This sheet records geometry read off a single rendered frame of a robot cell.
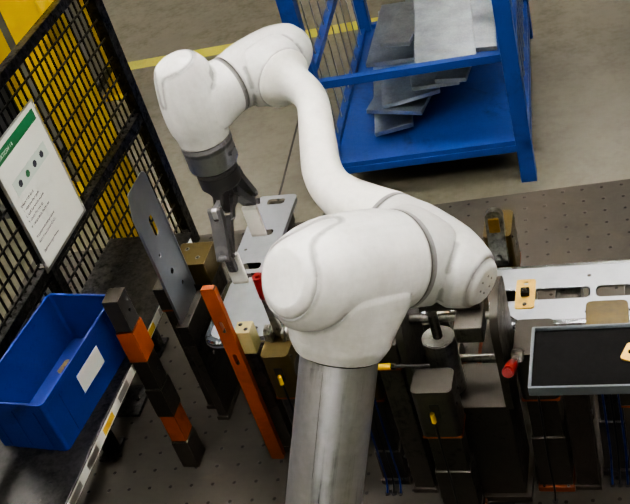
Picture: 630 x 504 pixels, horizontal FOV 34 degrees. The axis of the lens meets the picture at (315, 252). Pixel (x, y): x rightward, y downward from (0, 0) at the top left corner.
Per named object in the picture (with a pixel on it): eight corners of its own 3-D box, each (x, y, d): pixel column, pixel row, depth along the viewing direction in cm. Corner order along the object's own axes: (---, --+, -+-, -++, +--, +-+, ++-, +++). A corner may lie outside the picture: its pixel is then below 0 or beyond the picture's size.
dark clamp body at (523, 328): (577, 456, 208) (555, 317, 185) (576, 505, 199) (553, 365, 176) (540, 456, 210) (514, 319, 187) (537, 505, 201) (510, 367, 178)
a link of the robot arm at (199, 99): (197, 162, 171) (258, 122, 176) (165, 81, 162) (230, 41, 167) (163, 144, 179) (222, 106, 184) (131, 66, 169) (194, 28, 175)
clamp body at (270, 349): (339, 448, 225) (296, 331, 204) (330, 485, 218) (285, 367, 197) (311, 448, 228) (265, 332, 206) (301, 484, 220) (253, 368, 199)
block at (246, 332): (300, 439, 230) (253, 320, 208) (297, 451, 227) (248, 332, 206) (285, 439, 231) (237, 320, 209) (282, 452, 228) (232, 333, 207)
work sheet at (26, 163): (86, 210, 242) (31, 97, 224) (48, 273, 226) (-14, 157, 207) (79, 210, 243) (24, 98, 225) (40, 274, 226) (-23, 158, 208)
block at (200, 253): (258, 352, 256) (213, 240, 234) (250, 376, 250) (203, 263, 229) (229, 354, 258) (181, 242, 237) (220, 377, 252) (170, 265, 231)
